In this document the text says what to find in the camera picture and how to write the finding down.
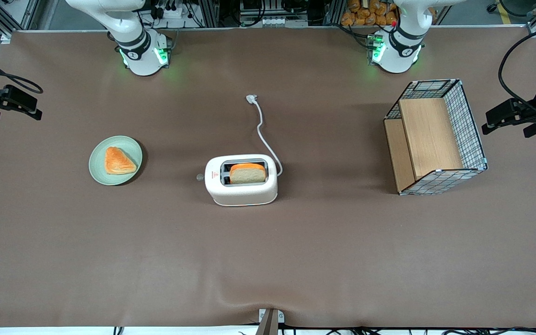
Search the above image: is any bag of orange bread rolls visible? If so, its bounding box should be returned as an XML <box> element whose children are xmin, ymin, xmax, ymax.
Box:
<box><xmin>341</xmin><ymin>0</ymin><xmax>400</xmax><ymax>27</ymax></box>

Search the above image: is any white power strip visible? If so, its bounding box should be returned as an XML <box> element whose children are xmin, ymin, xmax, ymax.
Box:
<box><xmin>149</xmin><ymin>0</ymin><xmax>197</xmax><ymax>20</ymax></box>

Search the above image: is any toast slice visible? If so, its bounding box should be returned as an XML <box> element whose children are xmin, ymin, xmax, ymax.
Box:
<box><xmin>229</xmin><ymin>163</ymin><xmax>267</xmax><ymax>184</ymax></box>

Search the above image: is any light green plate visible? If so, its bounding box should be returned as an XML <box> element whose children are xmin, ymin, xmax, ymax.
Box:
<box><xmin>88</xmin><ymin>135</ymin><xmax>143</xmax><ymax>186</ymax></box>

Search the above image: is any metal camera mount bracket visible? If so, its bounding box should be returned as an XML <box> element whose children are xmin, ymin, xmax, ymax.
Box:
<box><xmin>258</xmin><ymin>308</ymin><xmax>286</xmax><ymax>335</ymax></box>

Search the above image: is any brown table cover mat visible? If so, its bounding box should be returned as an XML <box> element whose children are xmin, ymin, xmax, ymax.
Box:
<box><xmin>0</xmin><ymin>26</ymin><xmax>536</xmax><ymax>329</ymax></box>

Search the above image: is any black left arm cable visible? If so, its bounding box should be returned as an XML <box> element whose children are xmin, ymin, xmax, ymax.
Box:
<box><xmin>498</xmin><ymin>23</ymin><xmax>536</xmax><ymax>118</ymax></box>

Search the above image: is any triangular orange pastry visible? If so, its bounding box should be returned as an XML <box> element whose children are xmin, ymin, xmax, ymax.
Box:
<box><xmin>105</xmin><ymin>147</ymin><xmax>137</xmax><ymax>175</ymax></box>

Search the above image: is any white toaster power cord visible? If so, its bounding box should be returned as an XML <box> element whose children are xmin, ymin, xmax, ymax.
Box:
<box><xmin>246</xmin><ymin>94</ymin><xmax>283</xmax><ymax>177</ymax></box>

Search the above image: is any white toaster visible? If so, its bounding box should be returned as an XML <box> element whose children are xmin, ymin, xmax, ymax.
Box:
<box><xmin>204</xmin><ymin>154</ymin><xmax>279</xmax><ymax>207</ymax></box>

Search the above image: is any wire basket with wooden shelf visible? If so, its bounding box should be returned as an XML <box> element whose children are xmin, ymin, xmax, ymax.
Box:
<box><xmin>383</xmin><ymin>78</ymin><xmax>488</xmax><ymax>196</ymax></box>

